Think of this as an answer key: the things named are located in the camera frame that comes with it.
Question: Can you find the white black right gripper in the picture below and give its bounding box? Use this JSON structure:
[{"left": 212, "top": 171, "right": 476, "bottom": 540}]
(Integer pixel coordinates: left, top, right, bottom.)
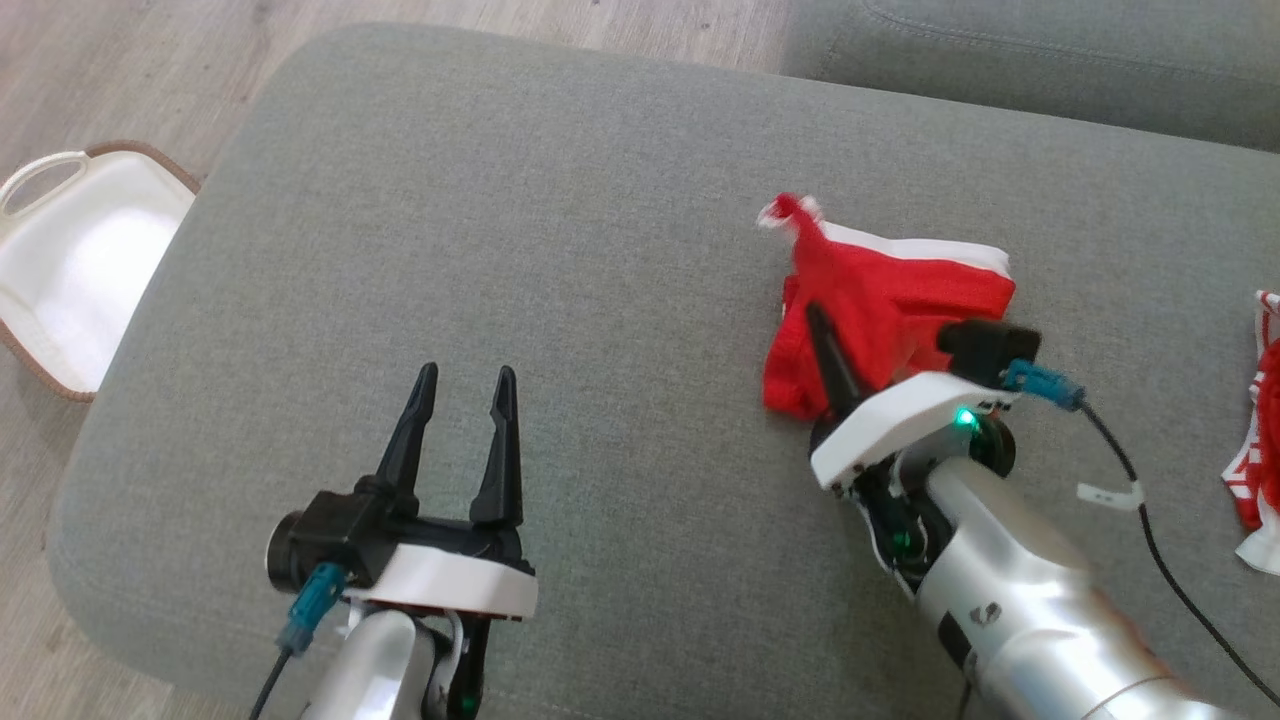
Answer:
[{"left": 805, "top": 302, "right": 1022, "bottom": 492}]

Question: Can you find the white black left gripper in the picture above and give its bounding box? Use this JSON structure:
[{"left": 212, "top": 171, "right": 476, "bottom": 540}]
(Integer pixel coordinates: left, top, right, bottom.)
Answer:
[{"left": 345, "top": 362, "right": 539, "bottom": 621}]

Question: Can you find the red garment with white band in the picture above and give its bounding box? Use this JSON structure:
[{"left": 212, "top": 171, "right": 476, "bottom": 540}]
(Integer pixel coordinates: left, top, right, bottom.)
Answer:
[{"left": 757, "top": 192, "right": 1018, "bottom": 422}]

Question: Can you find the red garment with striped trim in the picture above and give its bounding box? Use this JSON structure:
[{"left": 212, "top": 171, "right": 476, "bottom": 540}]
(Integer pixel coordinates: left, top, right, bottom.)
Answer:
[{"left": 1220, "top": 290, "right": 1280, "bottom": 577}]

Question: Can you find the large grey sofa seat cushion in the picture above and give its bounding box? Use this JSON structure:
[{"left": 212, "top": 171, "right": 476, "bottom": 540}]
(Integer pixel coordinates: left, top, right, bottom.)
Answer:
[{"left": 45, "top": 22, "right": 1280, "bottom": 720}]

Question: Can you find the white basket with brown rim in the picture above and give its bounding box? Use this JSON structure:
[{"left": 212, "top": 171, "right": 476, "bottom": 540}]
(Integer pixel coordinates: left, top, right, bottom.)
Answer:
[{"left": 0, "top": 140, "right": 202, "bottom": 404}]

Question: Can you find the black left cable, blue plug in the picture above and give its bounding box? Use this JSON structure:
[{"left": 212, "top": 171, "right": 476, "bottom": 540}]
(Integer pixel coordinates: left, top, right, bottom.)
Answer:
[{"left": 248, "top": 562, "right": 350, "bottom": 720}]

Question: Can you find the black cable, blue plug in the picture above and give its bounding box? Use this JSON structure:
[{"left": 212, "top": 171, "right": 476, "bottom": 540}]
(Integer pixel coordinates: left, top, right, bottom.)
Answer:
[
  {"left": 1000, "top": 360, "right": 1280, "bottom": 706},
  {"left": 248, "top": 562, "right": 350, "bottom": 720}
]

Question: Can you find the black right cable, blue plug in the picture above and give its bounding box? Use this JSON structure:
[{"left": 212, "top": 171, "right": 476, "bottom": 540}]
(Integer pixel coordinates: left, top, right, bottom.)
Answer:
[{"left": 1000, "top": 360, "right": 1280, "bottom": 706}]

